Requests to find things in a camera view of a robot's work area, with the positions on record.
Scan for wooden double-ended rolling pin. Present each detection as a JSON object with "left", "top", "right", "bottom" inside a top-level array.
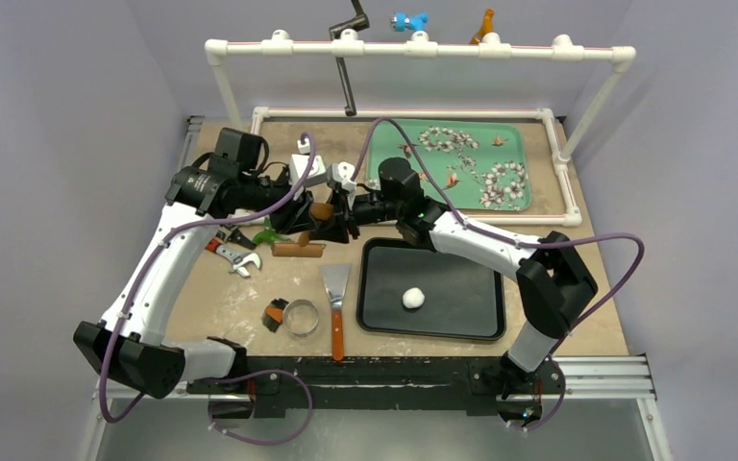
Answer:
[{"left": 271, "top": 231, "right": 326, "bottom": 258}]

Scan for white dough ball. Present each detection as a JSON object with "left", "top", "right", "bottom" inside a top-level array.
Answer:
[{"left": 402, "top": 287, "right": 426, "bottom": 310}]

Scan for black baking tray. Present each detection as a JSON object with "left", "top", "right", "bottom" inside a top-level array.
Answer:
[{"left": 356, "top": 237, "right": 506, "bottom": 342}]

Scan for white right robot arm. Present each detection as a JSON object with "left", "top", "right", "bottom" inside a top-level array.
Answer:
[{"left": 307, "top": 158, "right": 598, "bottom": 391}]

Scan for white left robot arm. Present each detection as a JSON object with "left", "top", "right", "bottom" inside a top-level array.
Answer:
[{"left": 73, "top": 128, "right": 320, "bottom": 399}]

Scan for small orange black brush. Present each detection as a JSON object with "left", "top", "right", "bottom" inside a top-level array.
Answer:
[{"left": 261, "top": 298, "right": 288, "bottom": 333}]

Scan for green floral tray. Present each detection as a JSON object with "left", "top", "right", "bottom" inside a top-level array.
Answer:
[{"left": 363, "top": 119, "right": 532, "bottom": 212}]

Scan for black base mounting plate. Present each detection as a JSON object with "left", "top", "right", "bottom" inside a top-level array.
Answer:
[{"left": 186, "top": 356, "right": 565, "bottom": 424}]

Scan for blue plastic toy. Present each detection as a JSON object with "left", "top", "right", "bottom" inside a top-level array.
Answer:
[{"left": 389, "top": 12, "right": 429, "bottom": 32}]

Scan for metal scraper orange handle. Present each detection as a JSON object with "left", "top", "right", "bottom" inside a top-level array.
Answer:
[{"left": 319, "top": 263, "right": 352, "bottom": 361}]

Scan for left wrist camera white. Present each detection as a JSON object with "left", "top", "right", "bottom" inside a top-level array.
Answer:
[{"left": 288, "top": 154, "right": 327, "bottom": 187}]

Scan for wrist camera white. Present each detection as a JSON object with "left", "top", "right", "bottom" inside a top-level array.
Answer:
[
  {"left": 288, "top": 154, "right": 327, "bottom": 187},
  {"left": 327, "top": 161, "right": 357, "bottom": 193}
]

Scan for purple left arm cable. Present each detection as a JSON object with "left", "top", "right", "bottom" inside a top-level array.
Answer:
[{"left": 97, "top": 131, "right": 314, "bottom": 447}]

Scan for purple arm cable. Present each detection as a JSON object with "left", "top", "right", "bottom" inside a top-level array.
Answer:
[
  {"left": 350, "top": 116, "right": 645, "bottom": 434},
  {"left": 97, "top": 131, "right": 314, "bottom": 447}
]

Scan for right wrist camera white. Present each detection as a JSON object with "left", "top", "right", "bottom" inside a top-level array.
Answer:
[{"left": 327, "top": 161, "right": 357, "bottom": 193}]

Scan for red handled adjustable wrench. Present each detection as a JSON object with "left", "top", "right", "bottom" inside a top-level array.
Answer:
[{"left": 206, "top": 238, "right": 262, "bottom": 279}]

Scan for round metal cutter ring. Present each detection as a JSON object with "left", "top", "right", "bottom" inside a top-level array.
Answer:
[{"left": 282, "top": 300, "right": 321, "bottom": 337}]

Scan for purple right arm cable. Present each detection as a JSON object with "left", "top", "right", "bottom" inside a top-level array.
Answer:
[{"left": 350, "top": 116, "right": 645, "bottom": 434}]

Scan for white PVC pipe frame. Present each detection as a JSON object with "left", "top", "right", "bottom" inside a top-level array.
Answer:
[{"left": 204, "top": 29, "right": 637, "bottom": 227}]

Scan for black hanging crank handle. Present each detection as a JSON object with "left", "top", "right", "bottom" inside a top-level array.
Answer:
[{"left": 328, "top": 0, "right": 372, "bottom": 118}]

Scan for aluminium rail frame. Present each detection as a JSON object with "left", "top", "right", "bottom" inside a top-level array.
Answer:
[{"left": 76, "top": 114, "right": 676, "bottom": 461}]

